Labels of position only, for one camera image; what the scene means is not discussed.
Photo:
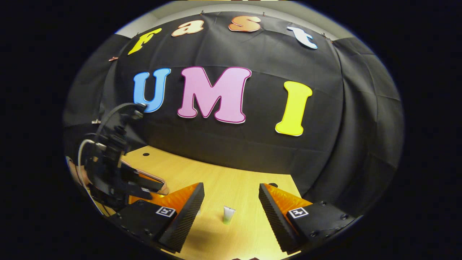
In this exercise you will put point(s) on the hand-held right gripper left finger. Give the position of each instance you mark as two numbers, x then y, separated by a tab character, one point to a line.
186	220

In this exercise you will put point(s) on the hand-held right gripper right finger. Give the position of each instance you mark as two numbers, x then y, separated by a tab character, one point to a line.
274	224

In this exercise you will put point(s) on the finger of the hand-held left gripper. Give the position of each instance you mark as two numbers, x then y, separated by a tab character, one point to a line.
140	193
144	182

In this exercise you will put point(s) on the white and green cream tube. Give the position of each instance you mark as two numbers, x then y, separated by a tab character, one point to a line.
229	215

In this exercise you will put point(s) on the black backdrop cloth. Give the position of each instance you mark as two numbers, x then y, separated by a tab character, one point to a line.
260	151

